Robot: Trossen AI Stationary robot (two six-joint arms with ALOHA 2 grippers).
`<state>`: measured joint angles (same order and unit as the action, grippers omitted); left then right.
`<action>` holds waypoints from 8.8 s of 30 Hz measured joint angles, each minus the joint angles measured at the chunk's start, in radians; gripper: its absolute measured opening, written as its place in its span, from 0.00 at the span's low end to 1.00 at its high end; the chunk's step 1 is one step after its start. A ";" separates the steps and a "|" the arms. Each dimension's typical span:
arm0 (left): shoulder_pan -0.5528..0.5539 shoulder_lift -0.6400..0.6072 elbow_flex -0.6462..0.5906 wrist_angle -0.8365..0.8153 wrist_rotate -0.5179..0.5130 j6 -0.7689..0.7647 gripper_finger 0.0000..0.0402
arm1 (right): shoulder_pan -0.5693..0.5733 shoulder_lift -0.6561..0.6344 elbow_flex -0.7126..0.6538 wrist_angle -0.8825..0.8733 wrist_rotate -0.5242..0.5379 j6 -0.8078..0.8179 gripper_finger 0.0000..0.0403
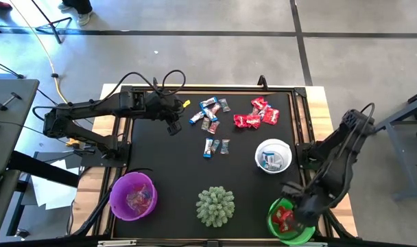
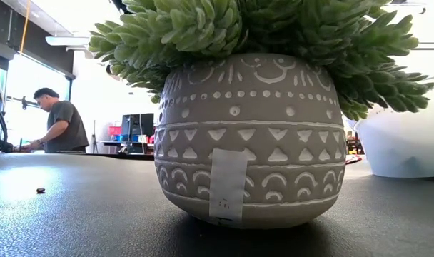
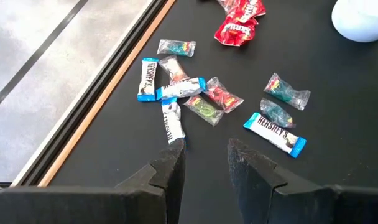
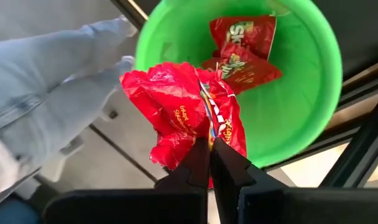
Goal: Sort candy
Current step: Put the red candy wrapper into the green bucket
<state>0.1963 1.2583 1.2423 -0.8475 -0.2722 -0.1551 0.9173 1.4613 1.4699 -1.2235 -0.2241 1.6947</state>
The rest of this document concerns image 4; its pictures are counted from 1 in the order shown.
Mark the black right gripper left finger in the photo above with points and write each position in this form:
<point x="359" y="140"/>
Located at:
<point x="182" y="199"/>

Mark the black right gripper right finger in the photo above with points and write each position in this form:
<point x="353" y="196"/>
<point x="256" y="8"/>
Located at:
<point x="238" y="199"/>

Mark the red Skittles packet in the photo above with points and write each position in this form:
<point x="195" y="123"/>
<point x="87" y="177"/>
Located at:
<point x="254" y="74"/>
<point x="170" y="102"/>
<point x="254" y="37"/>

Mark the green plastic bucket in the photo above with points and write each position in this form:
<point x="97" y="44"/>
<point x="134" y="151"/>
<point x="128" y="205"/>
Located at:
<point x="301" y="93"/>

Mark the person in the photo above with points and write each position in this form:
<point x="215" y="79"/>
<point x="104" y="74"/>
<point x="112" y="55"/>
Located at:
<point x="36" y="93"/>

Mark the black table mat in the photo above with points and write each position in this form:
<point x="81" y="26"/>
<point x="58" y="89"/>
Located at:
<point x="363" y="31"/>

